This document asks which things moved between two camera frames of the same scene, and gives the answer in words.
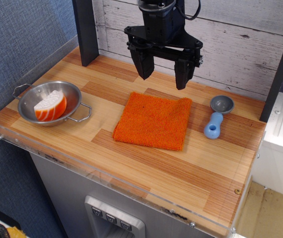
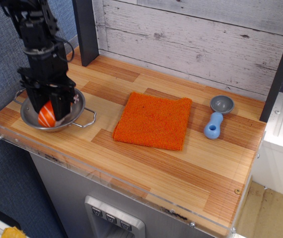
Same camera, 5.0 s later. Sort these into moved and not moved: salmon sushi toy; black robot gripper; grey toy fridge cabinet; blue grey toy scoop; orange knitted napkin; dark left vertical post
Moved: salmon sushi toy; black robot gripper
Not moved: orange knitted napkin; dark left vertical post; grey toy fridge cabinet; blue grey toy scoop
